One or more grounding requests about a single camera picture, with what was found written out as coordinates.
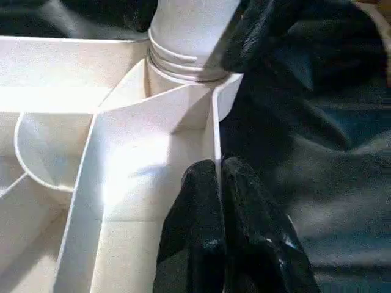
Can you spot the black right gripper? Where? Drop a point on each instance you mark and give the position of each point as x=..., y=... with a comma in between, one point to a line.
x=336, y=45

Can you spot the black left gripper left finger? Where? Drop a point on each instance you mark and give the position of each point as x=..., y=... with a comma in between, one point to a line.
x=195, y=232

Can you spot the white plastic table top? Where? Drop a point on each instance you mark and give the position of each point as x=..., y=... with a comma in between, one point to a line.
x=76, y=152

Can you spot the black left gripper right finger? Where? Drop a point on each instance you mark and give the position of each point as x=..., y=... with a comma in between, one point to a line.
x=259, y=232

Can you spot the white plastic table leg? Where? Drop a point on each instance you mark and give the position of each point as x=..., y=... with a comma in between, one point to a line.
x=189, y=36

